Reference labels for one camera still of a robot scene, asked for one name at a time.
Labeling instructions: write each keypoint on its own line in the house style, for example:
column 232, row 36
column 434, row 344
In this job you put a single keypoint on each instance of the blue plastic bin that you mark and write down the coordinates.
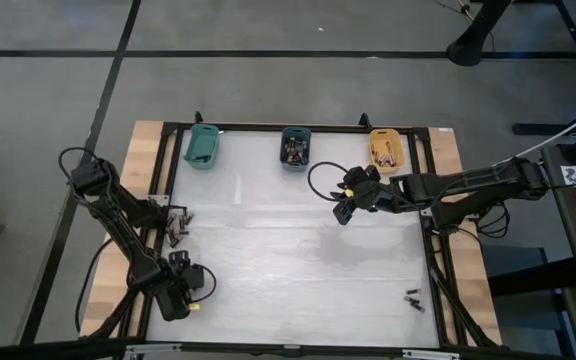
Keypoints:
column 295, row 132

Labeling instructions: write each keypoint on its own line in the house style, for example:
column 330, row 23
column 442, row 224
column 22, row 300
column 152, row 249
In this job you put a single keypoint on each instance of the black metal leg frame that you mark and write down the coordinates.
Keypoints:
column 538, row 129

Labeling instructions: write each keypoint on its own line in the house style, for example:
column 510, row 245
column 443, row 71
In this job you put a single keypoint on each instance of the dark desk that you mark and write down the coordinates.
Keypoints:
column 568, row 240

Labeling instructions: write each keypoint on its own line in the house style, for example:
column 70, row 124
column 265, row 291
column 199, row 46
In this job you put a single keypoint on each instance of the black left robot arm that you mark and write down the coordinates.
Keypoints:
column 118, row 225

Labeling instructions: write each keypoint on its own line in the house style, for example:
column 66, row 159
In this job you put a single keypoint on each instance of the black frame clamp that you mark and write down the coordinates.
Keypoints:
column 364, row 120
column 198, row 119

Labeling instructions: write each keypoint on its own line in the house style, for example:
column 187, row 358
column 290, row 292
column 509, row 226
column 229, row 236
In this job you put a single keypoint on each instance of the black crossbeam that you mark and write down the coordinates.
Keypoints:
column 43, row 349

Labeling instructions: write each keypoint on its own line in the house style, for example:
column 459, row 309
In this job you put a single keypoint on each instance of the black stand pole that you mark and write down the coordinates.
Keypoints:
column 473, row 40

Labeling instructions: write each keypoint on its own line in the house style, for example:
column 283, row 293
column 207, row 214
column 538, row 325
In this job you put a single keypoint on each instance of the slim black copper Duracell battery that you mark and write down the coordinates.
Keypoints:
column 382, row 161
column 391, row 160

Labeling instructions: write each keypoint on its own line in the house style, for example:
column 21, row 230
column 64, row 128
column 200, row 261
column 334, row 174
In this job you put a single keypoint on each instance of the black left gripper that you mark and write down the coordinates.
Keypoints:
column 188, row 280

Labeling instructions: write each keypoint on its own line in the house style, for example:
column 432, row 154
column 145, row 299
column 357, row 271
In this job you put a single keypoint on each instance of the teal plastic bin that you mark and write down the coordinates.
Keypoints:
column 202, row 142

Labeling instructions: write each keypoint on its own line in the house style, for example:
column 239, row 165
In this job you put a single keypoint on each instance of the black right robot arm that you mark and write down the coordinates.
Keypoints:
column 468, row 185

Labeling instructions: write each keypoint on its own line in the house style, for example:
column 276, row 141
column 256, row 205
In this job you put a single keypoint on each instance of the silver metal bracket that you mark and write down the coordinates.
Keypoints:
column 153, row 348
column 430, row 355

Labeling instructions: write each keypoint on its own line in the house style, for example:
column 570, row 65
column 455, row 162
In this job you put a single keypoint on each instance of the yellow plastic bin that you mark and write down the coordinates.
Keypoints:
column 385, row 135

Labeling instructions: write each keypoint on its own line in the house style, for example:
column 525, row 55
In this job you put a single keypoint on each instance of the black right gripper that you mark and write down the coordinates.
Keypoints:
column 373, row 192

